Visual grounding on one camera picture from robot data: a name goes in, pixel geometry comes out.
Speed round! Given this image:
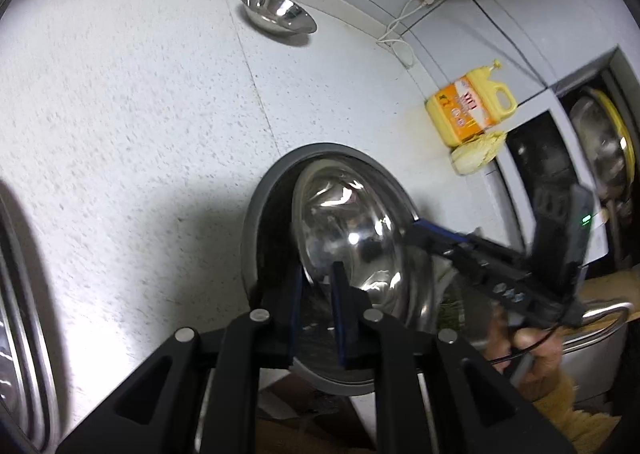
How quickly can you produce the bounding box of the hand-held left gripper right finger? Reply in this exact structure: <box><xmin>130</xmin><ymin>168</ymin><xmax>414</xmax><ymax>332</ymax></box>
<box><xmin>330</xmin><ymin>261</ymin><xmax>576</xmax><ymax>454</ymax></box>

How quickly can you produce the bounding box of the dark appliance panel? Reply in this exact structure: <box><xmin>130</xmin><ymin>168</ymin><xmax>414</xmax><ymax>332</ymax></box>
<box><xmin>505</xmin><ymin>109</ymin><xmax>583</xmax><ymax>255</ymax></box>

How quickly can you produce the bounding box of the steel pot with handle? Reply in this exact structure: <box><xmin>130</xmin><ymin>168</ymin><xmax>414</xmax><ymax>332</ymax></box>
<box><xmin>560</xmin><ymin>301</ymin><xmax>633</xmax><ymax>395</ymax></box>

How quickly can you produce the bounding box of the small steel bowl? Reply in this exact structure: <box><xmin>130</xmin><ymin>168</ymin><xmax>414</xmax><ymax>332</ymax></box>
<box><xmin>238</xmin><ymin>0</ymin><xmax>318</xmax><ymax>36</ymax></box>

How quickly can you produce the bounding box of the steel pot with yellow rim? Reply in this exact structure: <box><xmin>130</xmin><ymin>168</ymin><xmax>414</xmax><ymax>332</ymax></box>
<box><xmin>567</xmin><ymin>87</ymin><xmax>637</xmax><ymax>200</ymax></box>

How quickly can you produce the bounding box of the white cable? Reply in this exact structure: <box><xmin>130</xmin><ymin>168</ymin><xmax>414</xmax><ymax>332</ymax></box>
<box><xmin>376</xmin><ymin>0</ymin><xmax>436</xmax><ymax>69</ymax></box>

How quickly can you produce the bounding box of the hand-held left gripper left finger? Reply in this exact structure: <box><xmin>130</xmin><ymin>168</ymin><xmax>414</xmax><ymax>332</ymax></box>
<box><xmin>55</xmin><ymin>261</ymin><xmax>306</xmax><ymax>454</ymax></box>

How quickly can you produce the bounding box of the black cable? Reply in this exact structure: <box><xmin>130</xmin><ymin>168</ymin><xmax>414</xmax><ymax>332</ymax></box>
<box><xmin>450</xmin><ymin>0</ymin><xmax>548</xmax><ymax>88</ymax></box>

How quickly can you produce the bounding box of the yellow detergent bottle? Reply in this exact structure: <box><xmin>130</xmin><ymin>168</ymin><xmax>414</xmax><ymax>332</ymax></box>
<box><xmin>425</xmin><ymin>59</ymin><xmax>518</xmax><ymax>149</ymax></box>

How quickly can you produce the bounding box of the large steel plate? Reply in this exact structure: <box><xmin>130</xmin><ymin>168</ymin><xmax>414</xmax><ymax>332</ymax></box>
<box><xmin>241</xmin><ymin>143</ymin><xmax>441</xmax><ymax>395</ymax></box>

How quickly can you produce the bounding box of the pale yellow crumpled cloth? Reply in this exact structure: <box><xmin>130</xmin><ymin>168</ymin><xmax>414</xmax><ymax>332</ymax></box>
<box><xmin>450</xmin><ymin>131</ymin><xmax>508</xmax><ymax>176</ymax></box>

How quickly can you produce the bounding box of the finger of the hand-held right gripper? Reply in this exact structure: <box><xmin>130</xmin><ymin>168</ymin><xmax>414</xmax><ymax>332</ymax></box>
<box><xmin>405</xmin><ymin>220</ymin><xmax>501</xmax><ymax>280</ymax></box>

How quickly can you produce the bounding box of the person's right hand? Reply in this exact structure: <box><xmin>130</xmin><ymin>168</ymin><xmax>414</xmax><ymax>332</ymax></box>
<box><xmin>487</xmin><ymin>314</ymin><xmax>566</xmax><ymax>400</ymax></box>

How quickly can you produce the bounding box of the large round steel basin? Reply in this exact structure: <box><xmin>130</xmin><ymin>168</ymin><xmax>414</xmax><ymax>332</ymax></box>
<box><xmin>0</xmin><ymin>184</ymin><xmax>58</xmax><ymax>454</ymax></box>

